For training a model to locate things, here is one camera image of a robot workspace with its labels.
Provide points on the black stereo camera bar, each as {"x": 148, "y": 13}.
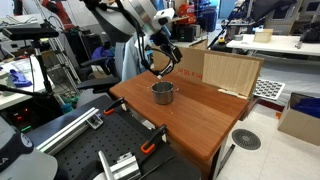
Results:
{"x": 29, "y": 33}

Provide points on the red cola box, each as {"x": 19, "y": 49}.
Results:
{"x": 187, "y": 12}

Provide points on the red robot arm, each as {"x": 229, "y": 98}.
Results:
{"x": 60, "y": 13}

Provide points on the brown cardboard barrier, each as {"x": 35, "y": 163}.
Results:
{"x": 206, "y": 66}

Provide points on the black electronics box with lights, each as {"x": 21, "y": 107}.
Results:
{"x": 20, "y": 116}

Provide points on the small aluminium angle bracket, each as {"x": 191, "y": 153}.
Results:
{"x": 96, "y": 121}

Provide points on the long aluminium extrusion rail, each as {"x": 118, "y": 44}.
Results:
{"x": 66, "y": 130}

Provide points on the black marker with white cap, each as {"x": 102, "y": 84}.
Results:
{"x": 160, "y": 76}

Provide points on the black perforated breadboard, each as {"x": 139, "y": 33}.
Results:
{"x": 110, "y": 140}

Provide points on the white work table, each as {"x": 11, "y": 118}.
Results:
{"x": 276, "y": 44}

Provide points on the silver metal pot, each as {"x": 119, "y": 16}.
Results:
{"x": 162, "y": 95}

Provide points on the purple cloth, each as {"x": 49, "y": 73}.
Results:
{"x": 101, "y": 52}

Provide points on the small wooden box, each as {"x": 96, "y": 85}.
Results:
{"x": 263, "y": 35}

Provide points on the light blue lab coat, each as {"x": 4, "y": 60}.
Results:
{"x": 128, "y": 61}

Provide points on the round metal floor drain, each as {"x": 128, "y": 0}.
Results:
{"x": 246, "y": 139}

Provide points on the black and white calibration board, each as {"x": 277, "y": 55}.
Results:
{"x": 269, "y": 89}

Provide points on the white and grey Franka arm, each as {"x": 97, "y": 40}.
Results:
{"x": 123, "y": 20}

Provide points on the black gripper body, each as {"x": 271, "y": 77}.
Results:
{"x": 168, "y": 45}

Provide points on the blue glove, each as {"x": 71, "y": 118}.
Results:
{"x": 18, "y": 78}

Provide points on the black office chair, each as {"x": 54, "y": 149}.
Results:
{"x": 96, "y": 80}

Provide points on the open cardboard box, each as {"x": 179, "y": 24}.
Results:
{"x": 298, "y": 121}

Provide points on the black camera tripod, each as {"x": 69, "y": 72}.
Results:
{"x": 41, "y": 73}

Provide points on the orange and black bar clamp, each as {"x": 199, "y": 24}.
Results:
{"x": 152, "y": 140}
{"x": 113, "y": 106}

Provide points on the silver metal corner bracket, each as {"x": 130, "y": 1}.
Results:
{"x": 124, "y": 165}

